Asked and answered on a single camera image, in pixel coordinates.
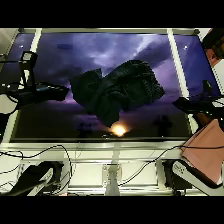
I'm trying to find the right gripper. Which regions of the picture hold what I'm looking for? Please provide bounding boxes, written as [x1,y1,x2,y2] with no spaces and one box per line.
[172,95,208,116]

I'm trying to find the black cable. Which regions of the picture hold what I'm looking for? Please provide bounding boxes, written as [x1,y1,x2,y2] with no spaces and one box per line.
[0,144,74,195]
[117,143,224,187]

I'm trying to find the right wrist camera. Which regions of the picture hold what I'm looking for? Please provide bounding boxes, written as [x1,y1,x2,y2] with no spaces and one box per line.
[200,79,213,99]

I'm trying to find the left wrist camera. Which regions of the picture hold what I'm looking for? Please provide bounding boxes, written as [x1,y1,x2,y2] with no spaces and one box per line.
[19,50,38,91]

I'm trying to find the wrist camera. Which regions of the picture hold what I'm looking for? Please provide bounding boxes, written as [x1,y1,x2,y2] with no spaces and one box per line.
[200,79,213,99]
[19,50,38,91]

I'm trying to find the black garment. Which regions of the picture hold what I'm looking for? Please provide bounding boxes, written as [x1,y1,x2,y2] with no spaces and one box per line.
[201,28,224,51]

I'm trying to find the blue jeans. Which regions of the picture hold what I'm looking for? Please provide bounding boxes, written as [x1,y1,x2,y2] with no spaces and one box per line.
[69,59,166,128]

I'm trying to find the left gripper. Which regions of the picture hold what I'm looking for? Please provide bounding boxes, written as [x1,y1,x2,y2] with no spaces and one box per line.
[32,82,71,103]

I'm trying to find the red garment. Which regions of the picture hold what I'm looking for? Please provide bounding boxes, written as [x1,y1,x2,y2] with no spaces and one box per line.
[204,46,224,68]

